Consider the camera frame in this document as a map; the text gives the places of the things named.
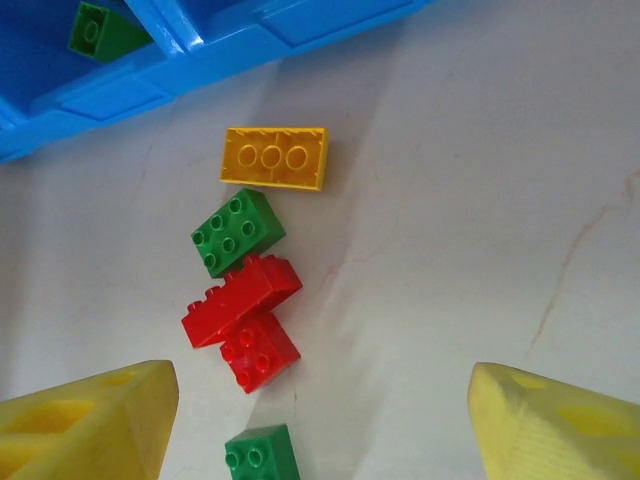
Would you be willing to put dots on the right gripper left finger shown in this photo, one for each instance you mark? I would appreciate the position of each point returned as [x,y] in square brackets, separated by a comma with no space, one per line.
[75,430]

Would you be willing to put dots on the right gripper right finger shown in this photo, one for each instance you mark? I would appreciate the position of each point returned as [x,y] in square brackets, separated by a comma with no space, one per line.
[560,435]

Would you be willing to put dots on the green lego brick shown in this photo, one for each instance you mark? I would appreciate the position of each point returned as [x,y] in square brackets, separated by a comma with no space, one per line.
[92,32]
[230,235]
[260,455]

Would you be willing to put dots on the small red lego brick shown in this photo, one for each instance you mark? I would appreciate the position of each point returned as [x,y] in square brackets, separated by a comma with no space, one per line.
[260,352]

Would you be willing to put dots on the long red lego brick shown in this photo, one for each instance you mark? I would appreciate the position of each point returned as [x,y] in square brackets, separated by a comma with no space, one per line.
[235,300]

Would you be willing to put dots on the long yellow lego brick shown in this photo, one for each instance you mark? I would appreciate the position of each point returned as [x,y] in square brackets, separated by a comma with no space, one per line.
[274,157]

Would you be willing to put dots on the blue three-compartment bin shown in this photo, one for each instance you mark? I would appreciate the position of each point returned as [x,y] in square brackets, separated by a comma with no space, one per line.
[125,95]

